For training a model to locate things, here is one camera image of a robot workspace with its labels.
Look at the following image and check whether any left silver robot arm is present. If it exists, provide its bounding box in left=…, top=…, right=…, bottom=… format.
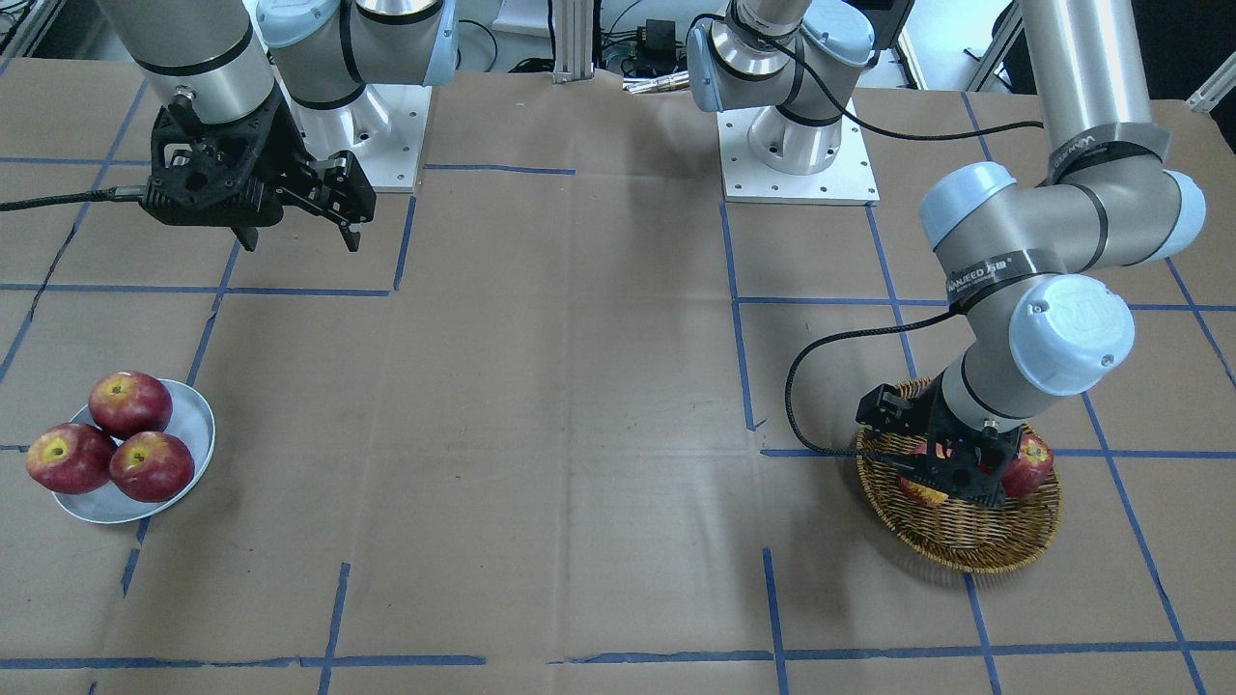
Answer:
left=686, top=1, right=1206, bottom=507

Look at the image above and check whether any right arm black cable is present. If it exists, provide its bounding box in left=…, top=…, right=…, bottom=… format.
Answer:
left=0, top=183, right=148, bottom=211

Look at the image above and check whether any dark red basket apple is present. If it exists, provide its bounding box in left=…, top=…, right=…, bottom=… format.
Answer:
left=1001, top=432, right=1054, bottom=498

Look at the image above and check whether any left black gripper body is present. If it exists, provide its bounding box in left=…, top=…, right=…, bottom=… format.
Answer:
left=857, top=383, right=1023, bottom=510

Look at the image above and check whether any woven wicker basket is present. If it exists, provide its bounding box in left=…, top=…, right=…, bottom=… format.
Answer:
left=857, top=378, right=1063, bottom=573

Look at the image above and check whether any aluminium frame post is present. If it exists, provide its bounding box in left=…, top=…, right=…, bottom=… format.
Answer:
left=550, top=1, right=599, bottom=85

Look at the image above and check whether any red yellow streaked apple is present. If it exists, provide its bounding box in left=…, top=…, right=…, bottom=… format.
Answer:
left=897, top=440, right=952, bottom=510

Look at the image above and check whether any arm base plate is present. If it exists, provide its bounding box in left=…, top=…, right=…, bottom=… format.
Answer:
left=716, top=106, right=880, bottom=207
left=290, top=84, right=434, bottom=193

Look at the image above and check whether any red apple plate top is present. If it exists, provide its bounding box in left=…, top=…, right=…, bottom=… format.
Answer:
left=87, top=371, right=173, bottom=439

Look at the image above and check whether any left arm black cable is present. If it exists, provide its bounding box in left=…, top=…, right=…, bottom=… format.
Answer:
left=688, top=12, right=1049, bottom=459

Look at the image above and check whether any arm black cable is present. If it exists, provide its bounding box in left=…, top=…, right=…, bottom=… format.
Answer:
left=0, top=183, right=148, bottom=211
left=688, top=12, right=1049, bottom=459

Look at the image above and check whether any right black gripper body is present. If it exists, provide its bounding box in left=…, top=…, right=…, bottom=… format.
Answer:
left=140, top=88, right=377, bottom=232

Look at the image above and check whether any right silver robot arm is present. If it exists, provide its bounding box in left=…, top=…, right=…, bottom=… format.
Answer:
left=98, top=1, right=459, bottom=252

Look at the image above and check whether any red apple plate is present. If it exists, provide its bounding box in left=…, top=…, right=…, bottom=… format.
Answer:
left=108, top=432, right=195, bottom=503
left=25, top=422, right=117, bottom=493
left=87, top=371, right=173, bottom=439

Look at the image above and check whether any black power adapter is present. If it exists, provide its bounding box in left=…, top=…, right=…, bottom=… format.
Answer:
left=628, top=19, right=680, bottom=78

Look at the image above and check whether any white plate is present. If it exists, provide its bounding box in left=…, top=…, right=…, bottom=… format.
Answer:
left=49, top=378, right=216, bottom=524

